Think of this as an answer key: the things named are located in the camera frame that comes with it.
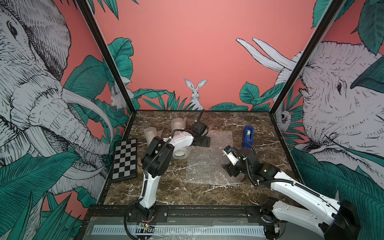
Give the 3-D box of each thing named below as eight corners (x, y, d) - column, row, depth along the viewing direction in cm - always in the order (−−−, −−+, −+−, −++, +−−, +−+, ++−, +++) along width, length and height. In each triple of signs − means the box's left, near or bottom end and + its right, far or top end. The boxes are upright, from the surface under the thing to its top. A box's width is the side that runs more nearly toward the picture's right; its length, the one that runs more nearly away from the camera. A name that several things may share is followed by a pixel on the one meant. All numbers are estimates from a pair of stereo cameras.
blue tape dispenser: (242, 147, 102) (245, 141, 97) (243, 131, 111) (246, 125, 105) (250, 149, 101) (253, 143, 96) (250, 133, 110) (254, 127, 105)
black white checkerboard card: (113, 182, 86) (111, 180, 83) (117, 144, 102) (115, 142, 100) (136, 177, 88) (135, 175, 85) (136, 140, 105) (135, 138, 102)
